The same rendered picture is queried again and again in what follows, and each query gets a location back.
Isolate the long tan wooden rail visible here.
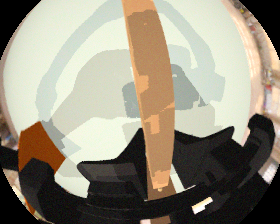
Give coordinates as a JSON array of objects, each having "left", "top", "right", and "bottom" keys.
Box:
[{"left": 121, "top": 0, "right": 175, "bottom": 189}]

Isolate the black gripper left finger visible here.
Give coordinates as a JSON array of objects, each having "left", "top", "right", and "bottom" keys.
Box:
[{"left": 76, "top": 128, "right": 148, "bottom": 201}]

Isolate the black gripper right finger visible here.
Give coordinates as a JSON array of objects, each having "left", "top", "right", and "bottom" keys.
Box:
[{"left": 172, "top": 125, "right": 236, "bottom": 189}]

